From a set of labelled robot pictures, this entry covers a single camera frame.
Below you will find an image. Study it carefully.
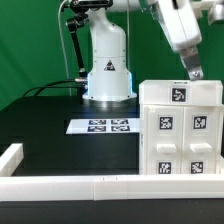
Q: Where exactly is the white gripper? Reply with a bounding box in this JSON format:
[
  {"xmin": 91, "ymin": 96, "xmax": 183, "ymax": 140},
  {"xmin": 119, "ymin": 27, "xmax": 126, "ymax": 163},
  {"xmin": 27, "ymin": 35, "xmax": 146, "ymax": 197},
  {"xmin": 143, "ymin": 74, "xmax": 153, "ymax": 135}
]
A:
[{"xmin": 148, "ymin": 0, "xmax": 204, "ymax": 80}]

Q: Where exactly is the white cabinet top block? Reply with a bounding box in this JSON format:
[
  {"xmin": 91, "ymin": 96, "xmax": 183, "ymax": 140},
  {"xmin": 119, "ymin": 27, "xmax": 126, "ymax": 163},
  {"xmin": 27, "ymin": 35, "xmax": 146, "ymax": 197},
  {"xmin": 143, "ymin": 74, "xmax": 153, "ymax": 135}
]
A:
[{"xmin": 139, "ymin": 80, "xmax": 223, "ymax": 106}]

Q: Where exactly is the white cabinet door panel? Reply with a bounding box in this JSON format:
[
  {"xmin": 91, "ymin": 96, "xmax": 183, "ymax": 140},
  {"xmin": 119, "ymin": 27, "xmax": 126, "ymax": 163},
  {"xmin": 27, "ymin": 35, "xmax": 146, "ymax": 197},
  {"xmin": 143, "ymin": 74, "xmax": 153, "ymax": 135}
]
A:
[
  {"xmin": 182, "ymin": 107, "xmax": 219, "ymax": 175},
  {"xmin": 146, "ymin": 106, "xmax": 183, "ymax": 175}
]

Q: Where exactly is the white cabinet body box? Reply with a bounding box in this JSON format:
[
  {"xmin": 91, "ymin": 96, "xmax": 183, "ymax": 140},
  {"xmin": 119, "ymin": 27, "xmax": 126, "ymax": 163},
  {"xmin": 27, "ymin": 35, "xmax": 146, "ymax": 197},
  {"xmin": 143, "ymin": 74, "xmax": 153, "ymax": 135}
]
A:
[{"xmin": 139, "ymin": 105, "xmax": 223, "ymax": 175}]

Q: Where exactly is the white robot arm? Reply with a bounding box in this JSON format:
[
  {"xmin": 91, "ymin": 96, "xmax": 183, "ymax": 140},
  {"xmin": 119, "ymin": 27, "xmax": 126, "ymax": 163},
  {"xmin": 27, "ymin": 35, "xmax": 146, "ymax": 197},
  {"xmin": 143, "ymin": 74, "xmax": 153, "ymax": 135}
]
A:
[{"xmin": 83, "ymin": 0, "xmax": 224, "ymax": 105}]

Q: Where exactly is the white marker base plate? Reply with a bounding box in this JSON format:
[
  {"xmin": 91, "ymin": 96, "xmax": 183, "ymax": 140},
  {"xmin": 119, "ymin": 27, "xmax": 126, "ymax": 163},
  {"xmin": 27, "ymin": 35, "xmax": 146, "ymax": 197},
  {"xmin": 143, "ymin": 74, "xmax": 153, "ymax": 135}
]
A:
[{"xmin": 66, "ymin": 118, "xmax": 139, "ymax": 134}]

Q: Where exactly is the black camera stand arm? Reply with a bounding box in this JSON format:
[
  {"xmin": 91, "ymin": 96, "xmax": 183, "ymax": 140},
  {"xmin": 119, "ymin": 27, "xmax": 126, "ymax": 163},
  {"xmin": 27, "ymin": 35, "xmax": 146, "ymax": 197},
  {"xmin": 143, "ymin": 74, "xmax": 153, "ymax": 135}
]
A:
[{"xmin": 63, "ymin": 0, "xmax": 114, "ymax": 84}]

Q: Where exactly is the white hanging cable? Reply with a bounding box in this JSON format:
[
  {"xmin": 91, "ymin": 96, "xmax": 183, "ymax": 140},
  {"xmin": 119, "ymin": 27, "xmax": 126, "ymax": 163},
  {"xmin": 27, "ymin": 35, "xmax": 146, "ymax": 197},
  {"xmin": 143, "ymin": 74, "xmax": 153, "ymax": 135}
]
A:
[{"xmin": 57, "ymin": 0, "xmax": 73, "ymax": 97}]

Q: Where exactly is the black cable bundle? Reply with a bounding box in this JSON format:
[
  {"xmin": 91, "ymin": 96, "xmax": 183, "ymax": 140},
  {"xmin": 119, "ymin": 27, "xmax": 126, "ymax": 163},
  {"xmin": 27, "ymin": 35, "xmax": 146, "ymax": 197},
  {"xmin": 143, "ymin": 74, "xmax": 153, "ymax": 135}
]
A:
[{"xmin": 22, "ymin": 78, "xmax": 88, "ymax": 98}]

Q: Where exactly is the white U-shaped fence frame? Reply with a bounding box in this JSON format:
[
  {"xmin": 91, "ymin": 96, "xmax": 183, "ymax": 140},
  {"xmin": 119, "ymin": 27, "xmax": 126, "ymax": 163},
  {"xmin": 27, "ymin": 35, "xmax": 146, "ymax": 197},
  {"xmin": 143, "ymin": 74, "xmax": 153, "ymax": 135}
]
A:
[{"xmin": 0, "ymin": 143, "xmax": 224, "ymax": 202}]

